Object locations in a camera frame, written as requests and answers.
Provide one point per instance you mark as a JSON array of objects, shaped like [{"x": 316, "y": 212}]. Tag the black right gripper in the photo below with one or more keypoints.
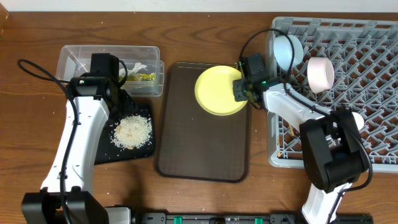
[{"x": 239, "y": 95}]

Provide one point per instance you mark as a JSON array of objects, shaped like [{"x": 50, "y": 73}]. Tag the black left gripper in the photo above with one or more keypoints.
[{"x": 125, "y": 101}]

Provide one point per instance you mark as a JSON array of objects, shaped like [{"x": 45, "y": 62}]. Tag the white plastic wrap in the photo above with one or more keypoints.
[{"x": 135, "y": 69}]

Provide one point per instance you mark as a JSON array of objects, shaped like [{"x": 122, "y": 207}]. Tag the green snack wrapper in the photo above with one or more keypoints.
[{"x": 141, "y": 77}]

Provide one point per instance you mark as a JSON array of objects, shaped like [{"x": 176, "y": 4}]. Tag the yellow plate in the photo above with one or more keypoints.
[{"x": 214, "y": 90}]

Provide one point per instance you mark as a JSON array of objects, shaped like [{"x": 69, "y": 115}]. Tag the light blue bowl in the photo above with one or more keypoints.
[{"x": 283, "y": 51}]

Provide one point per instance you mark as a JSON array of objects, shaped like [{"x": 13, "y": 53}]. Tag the white bowl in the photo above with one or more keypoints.
[{"x": 320, "y": 74}]

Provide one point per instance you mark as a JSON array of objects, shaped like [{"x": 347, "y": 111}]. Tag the pale green cup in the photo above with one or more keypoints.
[{"x": 359, "y": 120}]

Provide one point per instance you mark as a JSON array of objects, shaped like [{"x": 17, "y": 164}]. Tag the wooden chopstick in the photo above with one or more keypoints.
[
  {"x": 278, "y": 147},
  {"x": 291, "y": 130}
]

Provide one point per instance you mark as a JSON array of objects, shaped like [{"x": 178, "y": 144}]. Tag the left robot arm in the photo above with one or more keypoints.
[{"x": 66, "y": 194}]

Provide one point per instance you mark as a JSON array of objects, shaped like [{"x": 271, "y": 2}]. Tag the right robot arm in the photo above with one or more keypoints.
[{"x": 334, "y": 157}]

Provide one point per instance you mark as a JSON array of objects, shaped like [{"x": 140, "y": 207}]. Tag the black waste tray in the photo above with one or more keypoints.
[{"x": 108, "y": 152}]

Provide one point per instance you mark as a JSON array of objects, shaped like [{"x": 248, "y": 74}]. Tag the grey dishwasher rack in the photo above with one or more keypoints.
[{"x": 364, "y": 58}]

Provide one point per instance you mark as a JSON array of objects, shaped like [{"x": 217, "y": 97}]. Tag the clear plastic bin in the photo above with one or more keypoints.
[{"x": 75, "y": 60}]

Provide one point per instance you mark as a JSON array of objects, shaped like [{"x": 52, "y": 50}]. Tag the pile of white rice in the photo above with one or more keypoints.
[{"x": 132, "y": 132}]

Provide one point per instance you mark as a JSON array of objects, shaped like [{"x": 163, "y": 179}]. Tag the dark brown serving tray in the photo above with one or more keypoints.
[{"x": 194, "y": 144}]

